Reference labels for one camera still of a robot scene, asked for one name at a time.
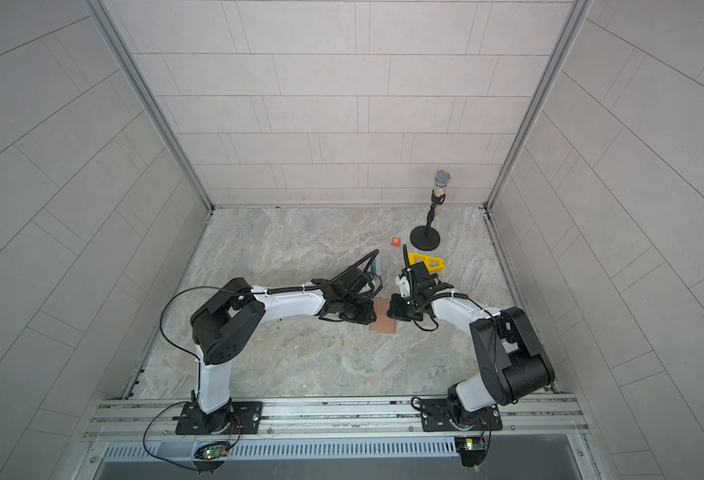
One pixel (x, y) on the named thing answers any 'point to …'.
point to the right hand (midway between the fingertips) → (388, 312)
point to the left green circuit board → (211, 451)
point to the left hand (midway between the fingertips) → (384, 318)
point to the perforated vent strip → (421, 449)
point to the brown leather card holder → (383, 323)
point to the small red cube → (395, 242)
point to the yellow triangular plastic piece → (427, 261)
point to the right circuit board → (471, 449)
